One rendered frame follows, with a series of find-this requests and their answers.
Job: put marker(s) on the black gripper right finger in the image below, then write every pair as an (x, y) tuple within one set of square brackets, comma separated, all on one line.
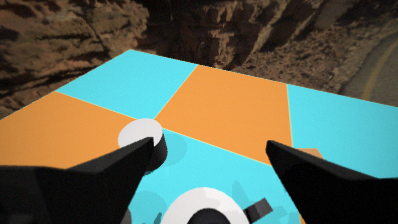
[(326, 193)]

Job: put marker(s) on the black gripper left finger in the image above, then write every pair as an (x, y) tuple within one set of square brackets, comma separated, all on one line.
[(97, 191)]

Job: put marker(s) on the brown cube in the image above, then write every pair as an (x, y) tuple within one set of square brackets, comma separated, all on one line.
[(313, 151)]

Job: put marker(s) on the glass french press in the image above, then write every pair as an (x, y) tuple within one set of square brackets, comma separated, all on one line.
[(204, 205)]

